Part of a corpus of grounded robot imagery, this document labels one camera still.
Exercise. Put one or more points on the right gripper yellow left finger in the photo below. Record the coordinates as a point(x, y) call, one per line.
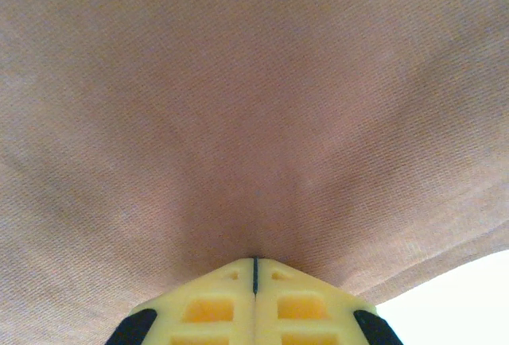
point(214, 305)

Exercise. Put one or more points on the brown long pants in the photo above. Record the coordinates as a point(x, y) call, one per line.
point(246, 106)

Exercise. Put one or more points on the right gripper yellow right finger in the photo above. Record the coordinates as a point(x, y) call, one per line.
point(298, 305)

